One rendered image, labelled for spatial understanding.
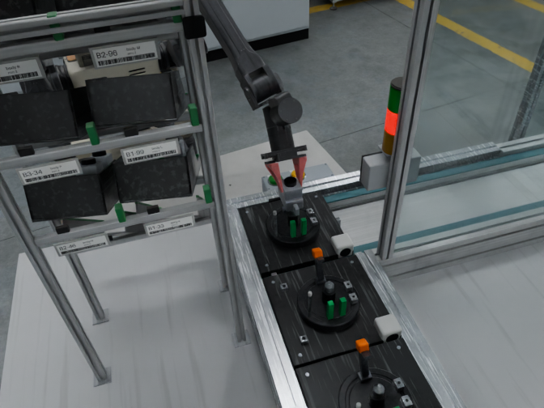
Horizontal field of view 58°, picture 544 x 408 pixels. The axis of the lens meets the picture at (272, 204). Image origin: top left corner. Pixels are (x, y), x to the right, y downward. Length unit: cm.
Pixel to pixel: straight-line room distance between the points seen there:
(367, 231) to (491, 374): 46
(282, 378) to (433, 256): 52
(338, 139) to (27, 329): 240
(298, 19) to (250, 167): 301
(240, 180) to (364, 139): 181
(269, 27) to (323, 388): 374
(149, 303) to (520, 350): 90
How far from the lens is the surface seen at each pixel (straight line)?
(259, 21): 439
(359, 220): 139
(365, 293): 115
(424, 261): 132
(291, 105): 108
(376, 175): 107
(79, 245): 90
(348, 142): 327
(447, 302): 132
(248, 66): 115
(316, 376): 103
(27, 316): 142
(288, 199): 116
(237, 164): 168
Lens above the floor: 188
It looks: 42 degrees down
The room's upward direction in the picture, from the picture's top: 3 degrees counter-clockwise
